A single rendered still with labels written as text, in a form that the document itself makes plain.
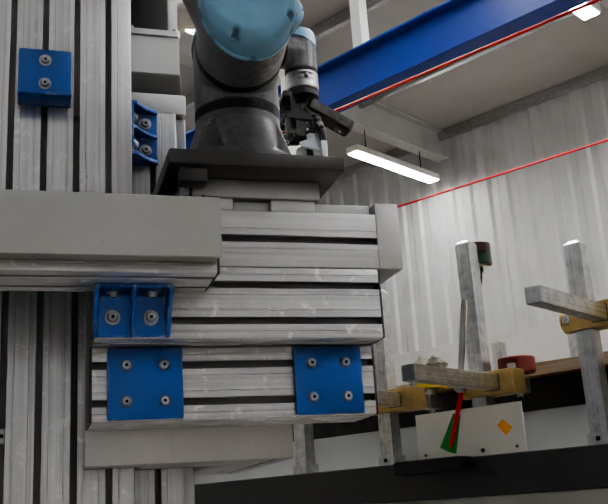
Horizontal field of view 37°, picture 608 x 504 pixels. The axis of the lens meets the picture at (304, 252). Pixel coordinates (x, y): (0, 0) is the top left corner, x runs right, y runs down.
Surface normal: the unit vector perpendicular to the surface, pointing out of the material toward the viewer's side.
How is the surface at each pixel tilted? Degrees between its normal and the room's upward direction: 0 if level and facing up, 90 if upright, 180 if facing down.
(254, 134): 72
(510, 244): 90
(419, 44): 90
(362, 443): 90
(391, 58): 90
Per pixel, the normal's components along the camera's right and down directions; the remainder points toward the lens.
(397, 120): 0.72, -0.23
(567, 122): -0.69, -0.16
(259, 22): 0.21, -0.17
